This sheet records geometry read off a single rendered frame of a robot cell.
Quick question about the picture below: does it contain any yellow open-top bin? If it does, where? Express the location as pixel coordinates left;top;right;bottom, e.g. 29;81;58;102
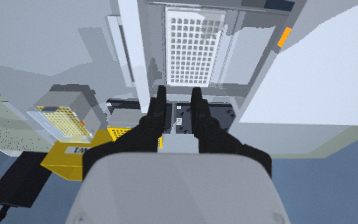
41;130;113;181

